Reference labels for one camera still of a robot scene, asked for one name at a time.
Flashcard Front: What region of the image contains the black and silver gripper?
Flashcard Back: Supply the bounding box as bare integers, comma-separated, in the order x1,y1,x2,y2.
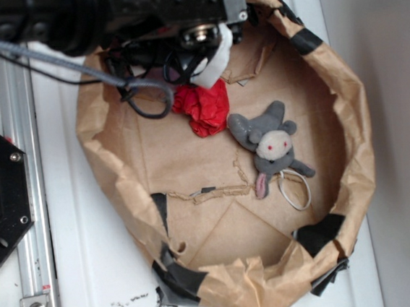
117,0,248,87

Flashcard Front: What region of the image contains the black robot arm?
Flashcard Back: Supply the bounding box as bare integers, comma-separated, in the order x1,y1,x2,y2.
0,0,248,64

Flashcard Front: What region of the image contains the crumpled red paper ball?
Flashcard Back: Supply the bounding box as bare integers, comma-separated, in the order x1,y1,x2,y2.
172,79,230,138

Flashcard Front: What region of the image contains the grey plush mouse toy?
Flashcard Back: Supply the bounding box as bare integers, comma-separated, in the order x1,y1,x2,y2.
227,100,316,199

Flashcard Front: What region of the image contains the brown paper bag bin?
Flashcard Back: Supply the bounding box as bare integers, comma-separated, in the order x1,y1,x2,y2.
76,0,376,307

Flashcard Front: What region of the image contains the white loop cord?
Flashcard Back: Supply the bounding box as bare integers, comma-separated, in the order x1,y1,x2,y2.
275,167,314,214

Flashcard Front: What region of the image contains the thin black cable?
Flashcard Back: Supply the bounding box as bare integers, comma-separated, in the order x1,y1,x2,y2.
0,23,202,105

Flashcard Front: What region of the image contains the aluminium extrusion rail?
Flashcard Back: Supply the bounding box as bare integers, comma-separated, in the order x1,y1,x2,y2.
0,58,61,307

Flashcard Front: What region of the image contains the grey braided cable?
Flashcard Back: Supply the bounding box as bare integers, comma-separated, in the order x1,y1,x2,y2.
0,10,177,135

